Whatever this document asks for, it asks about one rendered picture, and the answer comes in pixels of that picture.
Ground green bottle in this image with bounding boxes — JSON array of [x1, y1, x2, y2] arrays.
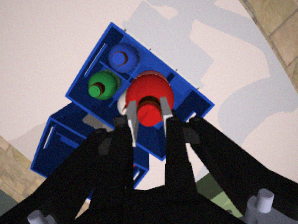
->
[[88, 69, 122, 100]]

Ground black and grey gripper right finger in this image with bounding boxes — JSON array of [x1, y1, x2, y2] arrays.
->
[[160, 97, 298, 224]]

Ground white bottle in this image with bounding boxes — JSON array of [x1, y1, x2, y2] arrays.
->
[[117, 87, 129, 114]]

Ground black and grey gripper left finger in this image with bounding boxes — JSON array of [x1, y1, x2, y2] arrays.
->
[[0, 100, 139, 224]]

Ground blue crate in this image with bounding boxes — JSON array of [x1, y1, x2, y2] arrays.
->
[[30, 102, 149, 189], [65, 22, 215, 161]]

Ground blue bottle with grey label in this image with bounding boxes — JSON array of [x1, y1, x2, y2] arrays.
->
[[108, 43, 140, 73]]

